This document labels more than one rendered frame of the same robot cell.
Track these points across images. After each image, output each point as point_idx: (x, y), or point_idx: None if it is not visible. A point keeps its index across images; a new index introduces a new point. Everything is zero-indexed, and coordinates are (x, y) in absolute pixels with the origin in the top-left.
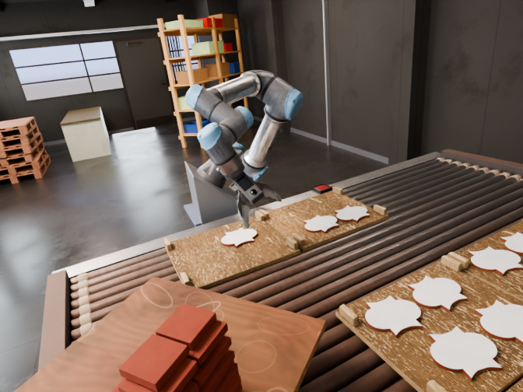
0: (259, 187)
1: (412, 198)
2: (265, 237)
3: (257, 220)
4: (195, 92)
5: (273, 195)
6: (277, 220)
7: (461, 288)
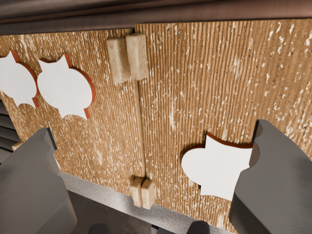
0: None
1: None
2: (175, 129)
3: (157, 188)
4: None
5: (26, 158)
6: (126, 161)
7: None
